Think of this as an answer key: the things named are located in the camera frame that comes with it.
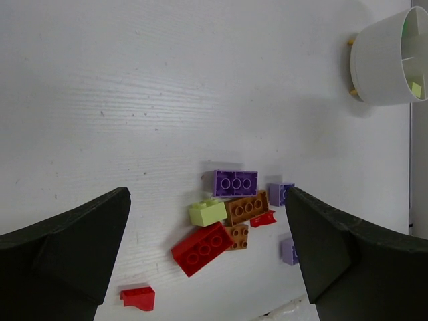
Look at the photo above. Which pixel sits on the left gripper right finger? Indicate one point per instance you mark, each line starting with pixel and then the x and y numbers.
pixel 353 269

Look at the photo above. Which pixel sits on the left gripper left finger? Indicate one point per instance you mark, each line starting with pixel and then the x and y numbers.
pixel 60 268

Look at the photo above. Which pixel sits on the red 2x4 lego brick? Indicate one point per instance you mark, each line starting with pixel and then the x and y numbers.
pixel 201 247

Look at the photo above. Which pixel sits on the light green 2x2 brick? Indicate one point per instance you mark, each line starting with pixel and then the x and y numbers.
pixel 416 89
pixel 207 212

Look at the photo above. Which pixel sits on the green 2x4 lego brick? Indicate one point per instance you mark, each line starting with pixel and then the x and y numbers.
pixel 404 29

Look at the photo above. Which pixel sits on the lavender 2x2 lego brick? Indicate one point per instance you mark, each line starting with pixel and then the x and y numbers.
pixel 277 193
pixel 288 250

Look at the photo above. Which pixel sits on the red sloped lego piece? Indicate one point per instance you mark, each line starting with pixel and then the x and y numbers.
pixel 141 298

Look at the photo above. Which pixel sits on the small red curved piece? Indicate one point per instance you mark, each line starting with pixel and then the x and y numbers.
pixel 264 219

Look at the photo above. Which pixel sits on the orange 2x4 lego plate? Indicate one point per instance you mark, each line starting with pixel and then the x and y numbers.
pixel 239 235

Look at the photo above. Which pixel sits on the orange 2x4 lego brick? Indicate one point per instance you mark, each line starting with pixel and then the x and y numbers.
pixel 243 209

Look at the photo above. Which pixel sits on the purple 2x4 lego brick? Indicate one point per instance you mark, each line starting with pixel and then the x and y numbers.
pixel 229 184

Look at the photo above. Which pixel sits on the white divided round container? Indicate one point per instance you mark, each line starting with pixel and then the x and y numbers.
pixel 382 64

